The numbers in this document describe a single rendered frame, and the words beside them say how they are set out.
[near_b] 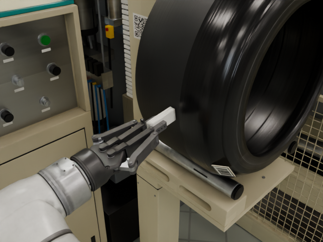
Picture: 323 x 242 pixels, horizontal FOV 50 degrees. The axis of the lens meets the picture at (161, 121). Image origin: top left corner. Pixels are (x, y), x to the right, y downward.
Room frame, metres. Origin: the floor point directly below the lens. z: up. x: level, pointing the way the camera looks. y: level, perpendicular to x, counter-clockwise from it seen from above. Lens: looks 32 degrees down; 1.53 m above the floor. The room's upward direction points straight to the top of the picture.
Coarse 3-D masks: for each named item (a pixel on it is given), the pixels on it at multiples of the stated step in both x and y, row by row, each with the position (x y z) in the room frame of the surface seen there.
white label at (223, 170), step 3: (213, 165) 0.60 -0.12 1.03; (216, 165) 0.59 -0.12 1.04; (216, 168) 0.60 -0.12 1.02; (219, 168) 0.60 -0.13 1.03; (222, 168) 0.59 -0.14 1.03; (225, 168) 0.59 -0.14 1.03; (228, 168) 0.58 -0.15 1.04; (219, 171) 0.61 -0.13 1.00; (222, 171) 0.60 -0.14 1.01; (225, 171) 0.60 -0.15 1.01; (228, 171) 0.59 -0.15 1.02; (231, 171) 0.59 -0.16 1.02; (219, 174) 0.62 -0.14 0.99; (222, 174) 0.62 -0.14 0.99; (225, 174) 0.61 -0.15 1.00; (228, 174) 0.61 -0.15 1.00; (231, 174) 0.60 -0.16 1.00; (234, 174) 0.60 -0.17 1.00
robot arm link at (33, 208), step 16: (32, 176) 0.43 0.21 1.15; (0, 192) 0.39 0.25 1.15; (16, 192) 0.39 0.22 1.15; (32, 192) 0.39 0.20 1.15; (48, 192) 0.40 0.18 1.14; (0, 208) 0.36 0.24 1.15; (16, 208) 0.36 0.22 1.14; (32, 208) 0.37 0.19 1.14; (48, 208) 0.37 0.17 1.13; (0, 224) 0.34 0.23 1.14; (16, 224) 0.34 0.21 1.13; (32, 224) 0.34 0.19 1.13; (48, 224) 0.35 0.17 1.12; (64, 224) 0.37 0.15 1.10; (0, 240) 0.32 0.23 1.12; (16, 240) 0.32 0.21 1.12; (32, 240) 0.32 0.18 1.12; (48, 240) 0.33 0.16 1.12
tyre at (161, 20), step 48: (192, 0) 0.71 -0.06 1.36; (240, 0) 0.65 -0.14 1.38; (288, 0) 0.67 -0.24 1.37; (144, 48) 0.72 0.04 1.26; (192, 48) 0.63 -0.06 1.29; (240, 48) 0.60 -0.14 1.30; (288, 48) 1.02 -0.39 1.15; (144, 96) 0.70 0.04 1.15; (192, 96) 0.60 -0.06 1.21; (240, 96) 0.59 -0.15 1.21; (288, 96) 0.95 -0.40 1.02; (192, 144) 0.60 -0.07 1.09; (240, 144) 0.60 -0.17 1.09; (288, 144) 0.79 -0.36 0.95
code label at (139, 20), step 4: (136, 16) 1.02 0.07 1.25; (140, 16) 1.00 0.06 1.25; (144, 16) 0.99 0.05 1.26; (136, 20) 1.02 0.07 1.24; (140, 20) 1.00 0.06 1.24; (144, 20) 0.99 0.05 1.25; (136, 24) 1.02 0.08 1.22; (140, 24) 1.00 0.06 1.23; (144, 24) 0.99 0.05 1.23; (136, 28) 1.02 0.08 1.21; (140, 28) 1.00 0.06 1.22; (136, 32) 1.02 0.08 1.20; (140, 32) 1.00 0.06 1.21; (136, 36) 1.02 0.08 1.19; (140, 36) 1.00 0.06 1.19
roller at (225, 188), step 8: (160, 144) 0.84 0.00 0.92; (168, 152) 0.81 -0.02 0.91; (176, 152) 0.79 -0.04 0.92; (176, 160) 0.78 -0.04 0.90; (184, 160) 0.76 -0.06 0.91; (192, 168) 0.74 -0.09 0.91; (200, 168) 0.72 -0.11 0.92; (200, 176) 0.71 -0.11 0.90; (208, 176) 0.70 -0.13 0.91; (216, 176) 0.69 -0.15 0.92; (216, 184) 0.67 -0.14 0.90; (224, 184) 0.66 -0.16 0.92; (232, 184) 0.66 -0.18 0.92; (240, 184) 0.66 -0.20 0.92; (224, 192) 0.65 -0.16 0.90; (232, 192) 0.64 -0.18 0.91; (240, 192) 0.65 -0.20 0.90
